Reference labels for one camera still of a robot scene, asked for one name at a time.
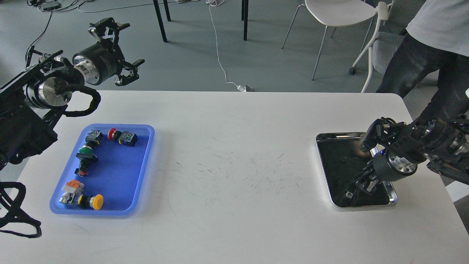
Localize yellow push button switch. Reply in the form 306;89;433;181
59;192;104;210

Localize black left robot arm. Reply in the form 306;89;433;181
0;17;145;169

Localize green push button switch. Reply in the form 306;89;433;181
78;130;104;154

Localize white power adapter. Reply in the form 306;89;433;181
237;85;253;92

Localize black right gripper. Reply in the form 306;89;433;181
344;151;418;199

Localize orange grey contact block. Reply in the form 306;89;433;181
62;179;84;194

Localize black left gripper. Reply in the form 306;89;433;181
73;17;145;86

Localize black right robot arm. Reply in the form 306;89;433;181
343;117;468;201

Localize black cable on floor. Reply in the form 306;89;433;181
24;11;53;66

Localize red push button switch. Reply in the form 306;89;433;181
107;128;138;147

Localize blue plastic tray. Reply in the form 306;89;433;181
49;124;155;216

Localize grey office chair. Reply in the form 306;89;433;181
350;0;425;92

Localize white chair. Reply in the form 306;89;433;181
281;0;376;80

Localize black table legs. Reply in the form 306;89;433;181
153;0;249;43

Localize silver metal tray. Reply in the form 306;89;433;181
315;132;398;209

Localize white cable on floor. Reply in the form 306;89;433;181
206;0;240;88

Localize person in grey shirt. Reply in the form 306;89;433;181
377;0;469;124

